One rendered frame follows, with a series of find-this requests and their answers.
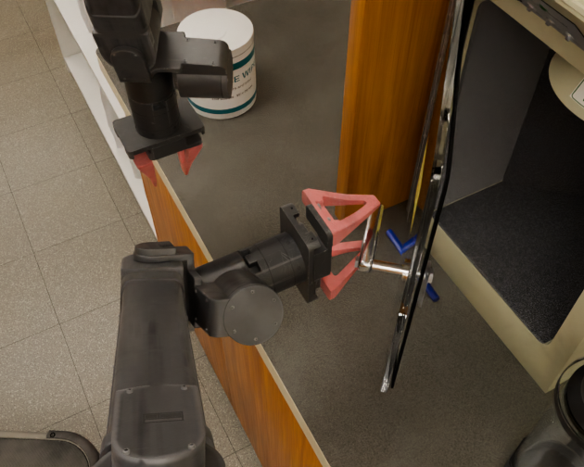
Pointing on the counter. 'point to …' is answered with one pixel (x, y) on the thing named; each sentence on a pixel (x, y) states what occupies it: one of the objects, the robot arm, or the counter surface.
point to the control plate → (563, 26)
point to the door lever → (365, 263)
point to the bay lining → (516, 119)
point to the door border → (433, 94)
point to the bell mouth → (577, 92)
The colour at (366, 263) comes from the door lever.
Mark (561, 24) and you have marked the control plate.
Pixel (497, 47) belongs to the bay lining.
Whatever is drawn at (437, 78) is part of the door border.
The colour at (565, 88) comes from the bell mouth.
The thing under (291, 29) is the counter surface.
